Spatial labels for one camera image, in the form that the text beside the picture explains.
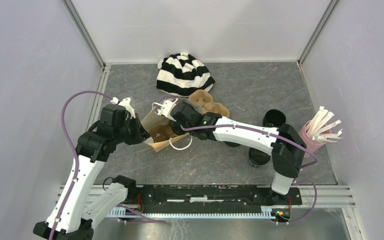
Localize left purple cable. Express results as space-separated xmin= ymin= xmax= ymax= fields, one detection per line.
xmin=47 ymin=90 xmax=113 ymax=240

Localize aluminium frame post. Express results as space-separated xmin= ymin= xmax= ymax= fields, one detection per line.
xmin=297 ymin=0 xmax=340 ymax=67
xmin=62 ymin=0 xmax=106 ymax=69

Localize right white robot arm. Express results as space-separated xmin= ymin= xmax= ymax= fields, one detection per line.
xmin=169 ymin=103 xmax=307 ymax=204

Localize pink straw holder cup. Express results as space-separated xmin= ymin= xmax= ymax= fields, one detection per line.
xmin=298 ymin=120 xmax=326 ymax=153

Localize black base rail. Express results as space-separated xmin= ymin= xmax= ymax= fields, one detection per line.
xmin=121 ymin=184 xmax=303 ymax=214

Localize purple cable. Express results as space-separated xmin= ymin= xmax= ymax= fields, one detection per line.
xmin=47 ymin=90 xmax=113 ymax=240
xmin=157 ymin=94 xmax=319 ymax=226

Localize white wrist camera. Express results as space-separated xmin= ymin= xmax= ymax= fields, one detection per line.
xmin=110 ymin=97 xmax=136 ymax=119
xmin=152 ymin=98 xmax=179 ymax=121

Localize black white striped cloth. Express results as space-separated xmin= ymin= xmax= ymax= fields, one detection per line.
xmin=155 ymin=52 xmax=216 ymax=98

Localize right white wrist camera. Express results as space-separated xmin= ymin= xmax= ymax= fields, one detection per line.
xmin=152 ymin=98 xmax=179 ymax=121

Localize brown cardboard cup carrier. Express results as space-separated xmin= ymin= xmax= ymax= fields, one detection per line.
xmin=148 ymin=123 xmax=177 ymax=143

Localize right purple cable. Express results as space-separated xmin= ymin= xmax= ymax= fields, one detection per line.
xmin=157 ymin=94 xmax=319 ymax=226

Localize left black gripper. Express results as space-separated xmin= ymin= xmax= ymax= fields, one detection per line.
xmin=114 ymin=112 xmax=151 ymax=145

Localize right aluminium frame post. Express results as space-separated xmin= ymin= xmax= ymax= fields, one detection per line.
xmin=297 ymin=0 xmax=340 ymax=67

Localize white wrapped straws bundle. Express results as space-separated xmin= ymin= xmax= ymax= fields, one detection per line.
xmin=304 ymin=106 xmax=343 ymax=143

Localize remaining cardboard carrier stack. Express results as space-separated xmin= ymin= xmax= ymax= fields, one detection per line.
xmin=188 ymin=89 xmax=230 ymax=117

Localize black coffee cup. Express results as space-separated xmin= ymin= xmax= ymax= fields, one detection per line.
xmin=262 ymin=109 xmax=287 ymax=128
xmin=248 ymin=148 xmax=271 ymax=168

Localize brown paper bag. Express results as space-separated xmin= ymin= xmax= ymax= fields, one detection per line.
xmin=141 ymin=95 xmax=204 ymax=153

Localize left aluminium frame post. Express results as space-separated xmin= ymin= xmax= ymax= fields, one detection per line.
xmin=62 ymin=0 xmax=106 ymax=69

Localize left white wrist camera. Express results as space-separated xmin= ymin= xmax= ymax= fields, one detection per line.
xmin=110 ymin=97 xmax=136 ymax=119

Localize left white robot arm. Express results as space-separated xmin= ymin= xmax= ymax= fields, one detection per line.
xmin=33 ymin=98 xmax=150 ymax=240

